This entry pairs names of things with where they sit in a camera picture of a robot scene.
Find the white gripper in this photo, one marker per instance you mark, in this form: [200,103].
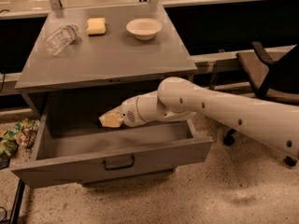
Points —
[128,112]

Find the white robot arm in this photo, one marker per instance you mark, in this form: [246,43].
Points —
[176,99]

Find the grey drawer cabinet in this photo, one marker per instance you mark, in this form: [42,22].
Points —
[116,56]

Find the open grey top drawer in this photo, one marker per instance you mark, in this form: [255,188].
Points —
[70,147]

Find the green snack bag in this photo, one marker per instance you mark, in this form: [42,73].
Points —
[22,134]

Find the yellow sponge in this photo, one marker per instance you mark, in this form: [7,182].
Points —
[96,26]

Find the clear plastic water bottle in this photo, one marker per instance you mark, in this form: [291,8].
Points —
[61,38]

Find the white bowl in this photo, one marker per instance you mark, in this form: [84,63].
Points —
[144,29]

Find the black table leg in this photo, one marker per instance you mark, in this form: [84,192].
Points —
[14,216]

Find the black office chair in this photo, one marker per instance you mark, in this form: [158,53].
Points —
[271,75]

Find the black drawer handle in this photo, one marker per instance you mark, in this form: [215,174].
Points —
[121,166]

